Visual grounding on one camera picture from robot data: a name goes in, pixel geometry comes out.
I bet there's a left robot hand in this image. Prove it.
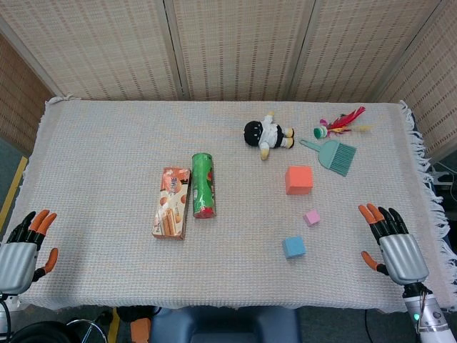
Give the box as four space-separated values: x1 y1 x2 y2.
0 209 59 294

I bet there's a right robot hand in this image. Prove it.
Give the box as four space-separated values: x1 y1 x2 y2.
358 203 430 286

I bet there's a small pink foam cube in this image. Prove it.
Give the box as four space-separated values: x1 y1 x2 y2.
303 209 321 227

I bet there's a medium blue foam cube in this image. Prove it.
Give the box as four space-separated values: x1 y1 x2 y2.
281 236 307 259

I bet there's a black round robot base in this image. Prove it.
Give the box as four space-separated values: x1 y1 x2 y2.
10 319 72 343

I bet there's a teal hand brush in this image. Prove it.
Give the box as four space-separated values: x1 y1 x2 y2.
298 139 357 177

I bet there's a large orange foam cube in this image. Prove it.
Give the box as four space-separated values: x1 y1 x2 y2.
285 165 314 196

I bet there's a beige woven tablecloth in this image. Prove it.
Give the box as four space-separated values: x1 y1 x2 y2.
6 94 453 312

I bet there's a red feather shuttlecock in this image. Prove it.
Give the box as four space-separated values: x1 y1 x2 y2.
313 105 375 139

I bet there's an orange cookie box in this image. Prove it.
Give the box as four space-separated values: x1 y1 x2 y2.
151 166 192 241

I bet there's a black-headed plush doll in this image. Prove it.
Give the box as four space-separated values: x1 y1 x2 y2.
243 110 296 161

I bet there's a blue padded chair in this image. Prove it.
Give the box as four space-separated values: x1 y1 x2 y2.
149 306 301 343

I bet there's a green chip can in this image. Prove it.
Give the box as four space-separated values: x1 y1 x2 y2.
191 152 218 219

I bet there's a woven folding screen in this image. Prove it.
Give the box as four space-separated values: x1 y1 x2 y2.
0 0 457 158

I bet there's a thin black floor cable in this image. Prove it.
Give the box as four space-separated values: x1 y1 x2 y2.
363 309 374 340

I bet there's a metal stool ring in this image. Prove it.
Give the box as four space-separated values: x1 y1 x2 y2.
66 317 108 343

